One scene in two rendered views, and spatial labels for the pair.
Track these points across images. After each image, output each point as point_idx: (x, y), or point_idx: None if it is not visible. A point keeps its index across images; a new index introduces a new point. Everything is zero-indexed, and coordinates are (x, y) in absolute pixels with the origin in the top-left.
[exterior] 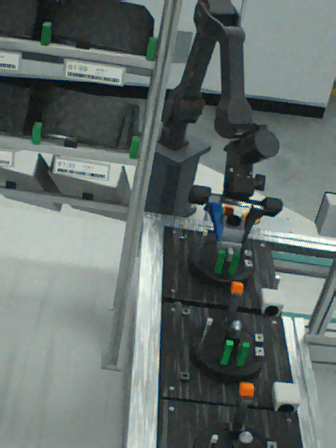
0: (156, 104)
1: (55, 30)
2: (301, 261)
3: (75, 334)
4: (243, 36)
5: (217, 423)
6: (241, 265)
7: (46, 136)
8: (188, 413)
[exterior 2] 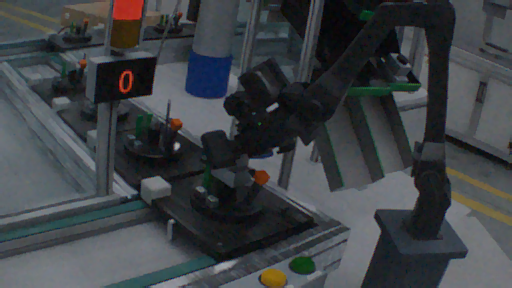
0: None
1: None
2: (169, 267)
3: None
4: (377, 8)
5: (126, 122)
6: (207, 196)
7: None
8: (144, 122)
